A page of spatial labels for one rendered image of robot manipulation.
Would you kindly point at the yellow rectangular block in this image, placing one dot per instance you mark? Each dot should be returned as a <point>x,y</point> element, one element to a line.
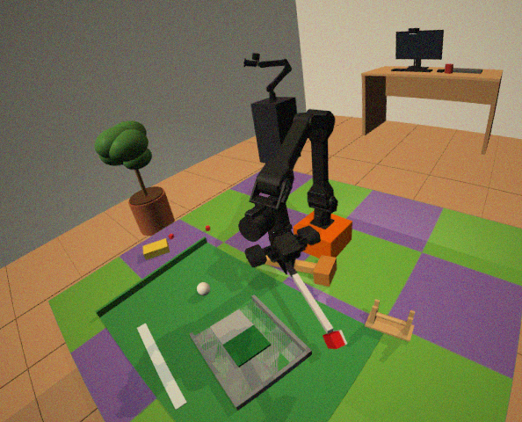
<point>155,249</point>

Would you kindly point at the dark green flat mat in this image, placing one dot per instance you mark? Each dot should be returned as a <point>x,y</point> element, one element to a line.
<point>172,308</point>

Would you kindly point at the orange wooden mallet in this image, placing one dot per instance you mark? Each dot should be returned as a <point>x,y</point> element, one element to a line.
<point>323,271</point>

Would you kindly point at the cream flat bar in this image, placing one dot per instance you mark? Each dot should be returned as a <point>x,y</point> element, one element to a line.
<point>161,367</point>

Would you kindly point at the white golf ball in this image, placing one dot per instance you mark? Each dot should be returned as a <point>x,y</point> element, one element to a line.
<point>203,288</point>

